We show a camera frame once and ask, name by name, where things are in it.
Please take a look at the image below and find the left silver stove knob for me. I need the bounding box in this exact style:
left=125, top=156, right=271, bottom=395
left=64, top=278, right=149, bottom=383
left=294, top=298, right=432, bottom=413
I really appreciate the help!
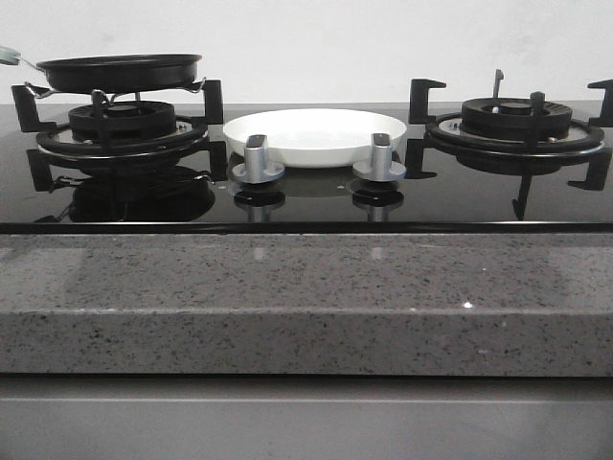
left=232, top=134, right=285, bottom=184

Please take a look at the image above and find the grey cabinet front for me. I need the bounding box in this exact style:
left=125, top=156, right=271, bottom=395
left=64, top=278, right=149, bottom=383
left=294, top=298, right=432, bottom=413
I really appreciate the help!
left=1, top=376, right=612, bottom=459

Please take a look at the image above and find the left black gas burner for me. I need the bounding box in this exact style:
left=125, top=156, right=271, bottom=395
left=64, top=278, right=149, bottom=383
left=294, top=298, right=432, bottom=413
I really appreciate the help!
left=68, top=101, right=176, bottom=142

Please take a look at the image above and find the black gas burner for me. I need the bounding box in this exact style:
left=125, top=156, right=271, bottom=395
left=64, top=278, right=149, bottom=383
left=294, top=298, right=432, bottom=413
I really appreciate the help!
left=460, top=98, right=573, bottom=141
left=68, top=101, right=176, bottom=142

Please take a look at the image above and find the white round plate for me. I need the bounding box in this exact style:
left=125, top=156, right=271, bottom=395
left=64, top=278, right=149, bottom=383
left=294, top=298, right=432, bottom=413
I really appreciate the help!
left=223, top=108, right=407, bottom=169

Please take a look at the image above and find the right black gas burner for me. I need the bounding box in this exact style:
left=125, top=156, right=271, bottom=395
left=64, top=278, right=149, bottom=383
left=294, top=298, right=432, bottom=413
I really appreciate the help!
left=460, top=98, right=573, bottom=141

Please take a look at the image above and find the black frying pan green handle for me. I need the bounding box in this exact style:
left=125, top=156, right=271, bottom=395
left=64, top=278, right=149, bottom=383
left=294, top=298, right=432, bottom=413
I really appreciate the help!
left=0, top=44, right=203, bottom=95

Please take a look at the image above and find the right black pan support grate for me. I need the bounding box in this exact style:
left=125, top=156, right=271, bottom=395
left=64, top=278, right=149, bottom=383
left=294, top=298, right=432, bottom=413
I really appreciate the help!
left=407, top=71, right=612, bottom=219

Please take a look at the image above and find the right silver stove knob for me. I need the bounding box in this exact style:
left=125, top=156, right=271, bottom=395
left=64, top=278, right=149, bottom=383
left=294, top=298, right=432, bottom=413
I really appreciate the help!
left=352, top=133, right=406, bottom=182

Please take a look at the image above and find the silver stove knob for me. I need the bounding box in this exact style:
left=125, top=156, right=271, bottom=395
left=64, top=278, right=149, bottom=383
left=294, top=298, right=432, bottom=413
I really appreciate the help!
left=232, top=134, right=285, bottom=184
left=352, top=133, right=406, bottom=182

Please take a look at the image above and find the black glass gas hob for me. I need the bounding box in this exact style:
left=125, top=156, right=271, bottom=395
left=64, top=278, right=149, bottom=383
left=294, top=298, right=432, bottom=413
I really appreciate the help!
left=1, top=104, right=612, bottom=234

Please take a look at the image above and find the wire pan reducer ring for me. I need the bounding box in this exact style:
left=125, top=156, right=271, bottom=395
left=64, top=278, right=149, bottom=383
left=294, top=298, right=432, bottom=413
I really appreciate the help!
left=23, top=76, right=208, bottom=104

